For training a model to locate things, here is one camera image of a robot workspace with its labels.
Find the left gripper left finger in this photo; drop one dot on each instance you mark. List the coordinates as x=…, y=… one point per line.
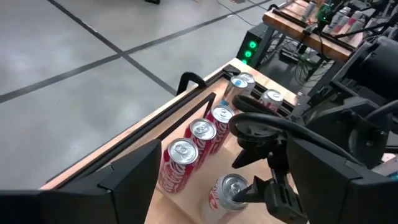
x=93, y=202

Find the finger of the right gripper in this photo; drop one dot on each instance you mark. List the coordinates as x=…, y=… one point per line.
x=253, y=191
x=253, y=157

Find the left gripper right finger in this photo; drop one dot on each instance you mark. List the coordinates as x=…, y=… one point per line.
x=342, y=199

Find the silver Diet Coke can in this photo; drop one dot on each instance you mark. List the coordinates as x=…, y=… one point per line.
x=272, y=99
x=248, y=81
x=225, y=194

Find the red Coca-Cola can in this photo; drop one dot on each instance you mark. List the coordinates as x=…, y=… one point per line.
x=178, y=165
x=202, y=140
x=220, y=124

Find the slim silver blue can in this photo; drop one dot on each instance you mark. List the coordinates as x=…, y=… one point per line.
x=236, y=88

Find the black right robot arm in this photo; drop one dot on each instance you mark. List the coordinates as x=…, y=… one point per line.
x=373, y=68

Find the black computer with green lights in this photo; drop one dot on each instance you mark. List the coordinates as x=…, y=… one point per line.
x=248, y=37

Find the wooden neighbouring table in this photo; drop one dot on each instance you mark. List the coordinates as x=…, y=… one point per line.
x=311, y=43

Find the wooden shelf with black frame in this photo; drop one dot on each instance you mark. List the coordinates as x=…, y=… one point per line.
x=214, y=168

